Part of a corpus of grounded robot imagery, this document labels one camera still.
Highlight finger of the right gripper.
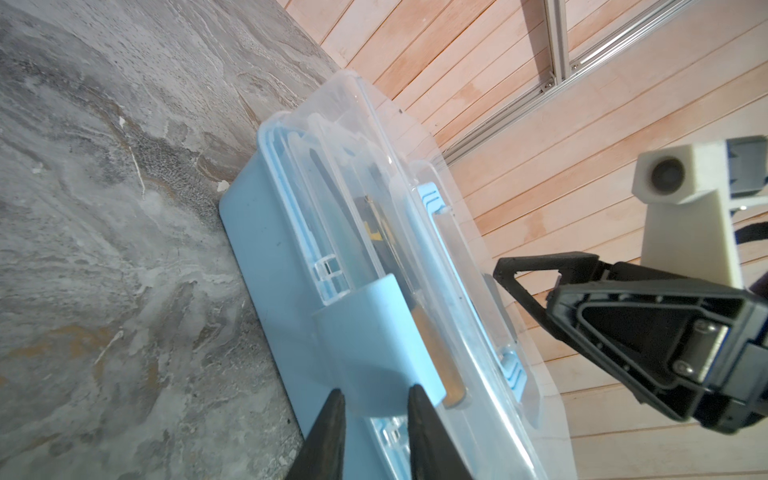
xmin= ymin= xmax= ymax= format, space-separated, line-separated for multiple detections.
xmin=493 ymin=252 xmax=613 ymax=342
xmin=547 ymin=280 xmax=749 ymax=420

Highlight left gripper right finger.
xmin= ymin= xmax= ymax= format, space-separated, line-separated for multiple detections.
xmin=407 ymin=384 xmax=472 ymax=480

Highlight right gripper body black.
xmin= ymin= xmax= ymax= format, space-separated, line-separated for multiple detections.
xmin=671 ymin=293 xmax=767 ymax=434

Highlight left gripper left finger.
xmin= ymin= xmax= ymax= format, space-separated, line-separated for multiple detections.
xmin=285 ymin=388 xmax=346 ymax=480

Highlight blue plastic tool box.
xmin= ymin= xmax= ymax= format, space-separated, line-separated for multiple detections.
xmin=219 ymin=70 xmax=576 ymax=479

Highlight yellow black utility knife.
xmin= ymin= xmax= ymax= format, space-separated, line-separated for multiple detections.
xmin=354 ymin=196 xmax=418 ymax=311

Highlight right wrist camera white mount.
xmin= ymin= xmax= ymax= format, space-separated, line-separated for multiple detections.
xmin=632 ymin=135 xmax=767 ymax=288

